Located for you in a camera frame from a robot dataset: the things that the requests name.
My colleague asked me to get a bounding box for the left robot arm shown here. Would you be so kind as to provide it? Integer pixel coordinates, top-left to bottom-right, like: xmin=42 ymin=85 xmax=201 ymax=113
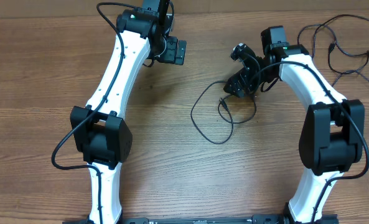
xmin=70 ymin=1 xmax=187 ymax=223

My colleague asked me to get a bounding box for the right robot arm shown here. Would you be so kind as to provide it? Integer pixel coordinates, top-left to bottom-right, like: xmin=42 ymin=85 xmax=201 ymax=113
xmin=223 ymin=26 xmax=369 ymax=223

